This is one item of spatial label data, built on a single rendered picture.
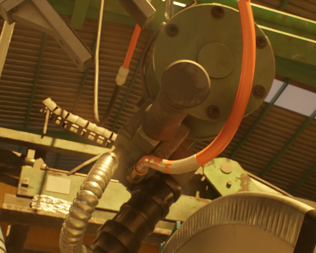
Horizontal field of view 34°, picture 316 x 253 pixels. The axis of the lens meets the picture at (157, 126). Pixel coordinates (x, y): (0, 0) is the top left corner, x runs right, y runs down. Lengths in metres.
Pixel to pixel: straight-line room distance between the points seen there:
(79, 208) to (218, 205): 0.40
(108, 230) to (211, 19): 0.29
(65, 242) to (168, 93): 0.15
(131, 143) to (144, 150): 0.02
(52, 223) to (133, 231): 0.97
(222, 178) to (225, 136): 1.35
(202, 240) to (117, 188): 0.89
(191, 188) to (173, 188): 1.18
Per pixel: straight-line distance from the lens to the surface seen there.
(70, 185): 1.68
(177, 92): 0.43
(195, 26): 0.62
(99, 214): 1.65
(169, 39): 0.61
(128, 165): 0.76
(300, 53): 3.98
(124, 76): 1.22
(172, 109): 0.45
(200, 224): 0.86
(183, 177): 0.73
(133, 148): 0.61
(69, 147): 1.78
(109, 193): 1.69
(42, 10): 0.51
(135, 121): 0.60
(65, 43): 0.50
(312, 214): 0.58
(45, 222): 1.64
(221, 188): 1.83
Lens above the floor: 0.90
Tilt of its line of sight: 39 degrees up
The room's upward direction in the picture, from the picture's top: straight up
